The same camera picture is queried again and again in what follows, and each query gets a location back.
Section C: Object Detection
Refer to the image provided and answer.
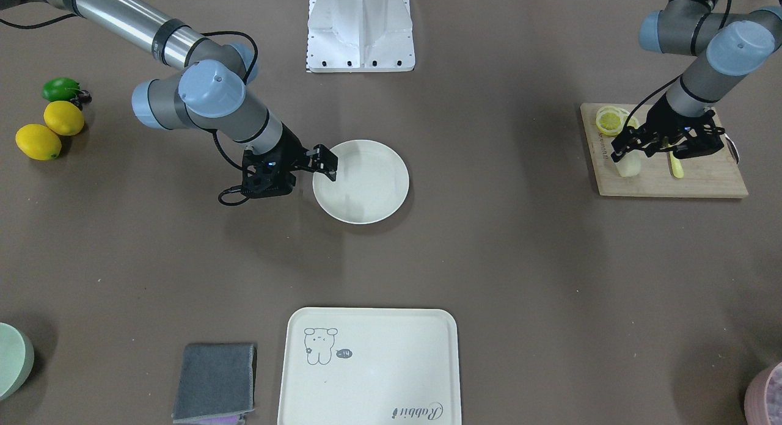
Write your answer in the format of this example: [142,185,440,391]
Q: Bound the mint green bowl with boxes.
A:
[1,322,34,401]

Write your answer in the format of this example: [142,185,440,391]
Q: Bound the wooden cutting board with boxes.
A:
[579,103,748,199]

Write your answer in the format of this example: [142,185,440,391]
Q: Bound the lemon slices stack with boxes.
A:
[595,105,640,137]

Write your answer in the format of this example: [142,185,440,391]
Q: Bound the grey folded cloth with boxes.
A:
[172,343,256,424]

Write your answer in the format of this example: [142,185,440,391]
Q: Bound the yellow plastic knife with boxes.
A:
[668,152,684,178]

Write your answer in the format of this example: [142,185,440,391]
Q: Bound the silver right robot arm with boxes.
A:
[2,0,338,203]

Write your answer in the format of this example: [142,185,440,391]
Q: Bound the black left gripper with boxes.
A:
[611,98,725,163]

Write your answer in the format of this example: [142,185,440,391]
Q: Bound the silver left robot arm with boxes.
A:
[611,0,781,163]

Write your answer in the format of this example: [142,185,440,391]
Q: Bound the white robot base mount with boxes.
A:
[305,0,416,73]

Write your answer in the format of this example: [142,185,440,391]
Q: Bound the cream rabbit serving tray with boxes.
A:
[277,307,462,424]

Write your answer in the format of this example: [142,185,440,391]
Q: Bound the pink bowl with ice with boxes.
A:
[744,363,781,424]

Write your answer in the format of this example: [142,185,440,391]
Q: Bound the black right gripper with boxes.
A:
[242,127,338,198]

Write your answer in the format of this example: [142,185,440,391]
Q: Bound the green plastic lime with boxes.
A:
[41,77,81,102]

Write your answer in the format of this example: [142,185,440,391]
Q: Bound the yellow lemon outer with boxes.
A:
[16,124,62,161]

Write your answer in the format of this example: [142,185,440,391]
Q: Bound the yellow lemon near lime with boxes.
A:
[43,101,86,136]

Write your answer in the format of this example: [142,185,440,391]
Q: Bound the cream round plate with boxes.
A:
[312,139,410,225]

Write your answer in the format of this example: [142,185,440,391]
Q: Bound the dark purple grapes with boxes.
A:
[70,89,92,109]

